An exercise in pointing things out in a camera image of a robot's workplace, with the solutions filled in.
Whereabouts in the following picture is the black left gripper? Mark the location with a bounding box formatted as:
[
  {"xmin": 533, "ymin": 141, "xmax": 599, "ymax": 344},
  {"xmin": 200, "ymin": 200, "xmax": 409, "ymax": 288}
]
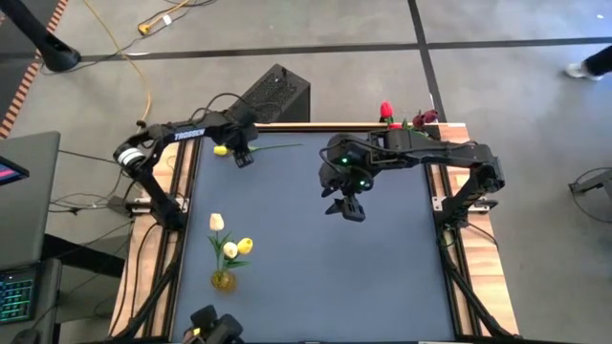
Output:
[{"xmin": 228, "ymin": 118, "xmax": 262, "ymax": 169}]

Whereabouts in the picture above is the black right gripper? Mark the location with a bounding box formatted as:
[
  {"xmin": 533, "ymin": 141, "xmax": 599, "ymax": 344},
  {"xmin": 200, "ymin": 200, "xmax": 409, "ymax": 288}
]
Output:
[{"xmin": 320, "ymin": 161, "xmax": 377, "ymax": 223}]

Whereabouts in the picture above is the yellow artificial tulip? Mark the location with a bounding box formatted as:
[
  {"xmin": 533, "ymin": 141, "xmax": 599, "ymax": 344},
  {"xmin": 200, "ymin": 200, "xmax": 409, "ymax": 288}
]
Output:
[
  {"xmin": 212, "ymin": 141, "xmax": 304, "ymax": 158},
  {"xmin": 224, "ymin": 237, "xmax": 255, "ymax": 276}
]

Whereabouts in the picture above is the cream artificial tulip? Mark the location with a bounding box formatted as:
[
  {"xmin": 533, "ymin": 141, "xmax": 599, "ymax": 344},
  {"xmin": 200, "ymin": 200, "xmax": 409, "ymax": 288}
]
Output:
[
  {"xmin": 206, "ymin": 212, "xmax": 229, "ymax": 276},
  {"xmin": 222, "ymin": 241, "xmax": 240, "ymax": 276}
]

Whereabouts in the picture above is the yellow glass vase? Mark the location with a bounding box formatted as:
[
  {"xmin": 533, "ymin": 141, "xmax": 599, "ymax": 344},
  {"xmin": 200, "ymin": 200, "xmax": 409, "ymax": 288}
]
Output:
[{"xmin": 211, "ymin": 269, "xmax": 238, "ymax": 292}]

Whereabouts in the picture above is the black perforated computer case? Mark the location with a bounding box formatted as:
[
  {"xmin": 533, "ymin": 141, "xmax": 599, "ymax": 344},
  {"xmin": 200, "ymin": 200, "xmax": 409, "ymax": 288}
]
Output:
[{"xmin": 214, "ymin": 63, "xmax": 312, "ymax": 124}]

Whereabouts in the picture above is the blue grey table mat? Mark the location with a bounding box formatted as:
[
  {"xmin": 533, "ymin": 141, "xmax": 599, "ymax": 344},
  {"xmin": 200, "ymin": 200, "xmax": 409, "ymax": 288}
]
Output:
[{"xmin": 170, "ymin": 131, "xmax": 456, "ymax": 343}]

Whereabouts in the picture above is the black rounded object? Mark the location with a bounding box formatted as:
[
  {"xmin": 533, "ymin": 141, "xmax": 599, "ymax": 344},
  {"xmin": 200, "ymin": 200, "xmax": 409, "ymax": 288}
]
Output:
[{"xmin": 184, "ymin": 304, "xmax": 246, "ymax": 344}]

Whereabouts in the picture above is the black stand pole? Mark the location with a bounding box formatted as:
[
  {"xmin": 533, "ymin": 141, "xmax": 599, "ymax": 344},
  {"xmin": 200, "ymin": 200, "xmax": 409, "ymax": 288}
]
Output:
[{"xmin": 0, "ymin": 0, "xmax": 82, "ymax": 74}]

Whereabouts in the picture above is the small tilted display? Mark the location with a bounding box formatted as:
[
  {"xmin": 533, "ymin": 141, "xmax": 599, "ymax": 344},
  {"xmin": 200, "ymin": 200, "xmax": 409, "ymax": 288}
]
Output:
[{"xmin": 0, "ymin": 155, "xmax": 31, "ymax": 187}]

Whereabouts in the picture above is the black floor mat striped edge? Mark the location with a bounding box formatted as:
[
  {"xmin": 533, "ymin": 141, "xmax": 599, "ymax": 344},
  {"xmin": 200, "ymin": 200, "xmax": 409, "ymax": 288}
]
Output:
[{"xmin": 0, "ymin": 0, "xmax": 71, "ymax": 140}]

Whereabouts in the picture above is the backlit keyboard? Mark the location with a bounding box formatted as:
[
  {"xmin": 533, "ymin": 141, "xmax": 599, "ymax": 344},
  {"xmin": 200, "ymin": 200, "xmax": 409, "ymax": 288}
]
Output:
[{"xmin": 0, "ymin": 267, "xmax": 39, "ymax": 327}]

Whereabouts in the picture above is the person's foot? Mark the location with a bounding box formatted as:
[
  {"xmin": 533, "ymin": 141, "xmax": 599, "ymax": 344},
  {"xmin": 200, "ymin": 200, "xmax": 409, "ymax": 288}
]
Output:
[{"xmin": 563, "ymin": 60, "xmax": 604, "ymax": 82}]

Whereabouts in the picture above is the person's leg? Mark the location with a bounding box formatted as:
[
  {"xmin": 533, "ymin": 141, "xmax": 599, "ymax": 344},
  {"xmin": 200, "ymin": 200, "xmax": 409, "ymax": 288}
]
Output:
[{"xmin": 583, "ymin": 43, "xmax": 612, "ymax": 77}]

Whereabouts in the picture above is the long yellow extension cable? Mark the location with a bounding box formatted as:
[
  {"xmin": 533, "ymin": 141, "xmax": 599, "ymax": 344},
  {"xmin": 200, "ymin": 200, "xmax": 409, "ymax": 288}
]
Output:
[{"xmin": 80, "ymin": 0, "xmax": 152, "ymax": 155}]

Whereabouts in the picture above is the black aluminium table frame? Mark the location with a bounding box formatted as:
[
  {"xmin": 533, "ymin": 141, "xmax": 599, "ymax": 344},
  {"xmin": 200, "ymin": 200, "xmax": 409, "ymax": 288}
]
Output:
[{"xmin": 107, "ymin": 122, "xmax": 520, "ymax": 344}]

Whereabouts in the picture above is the yellow cable with plug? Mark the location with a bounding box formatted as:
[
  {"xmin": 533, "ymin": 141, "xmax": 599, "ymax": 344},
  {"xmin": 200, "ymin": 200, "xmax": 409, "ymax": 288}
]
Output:
[{"xmin": 136, "ymin": 0, "xmax": 192, "ymax": 37}]

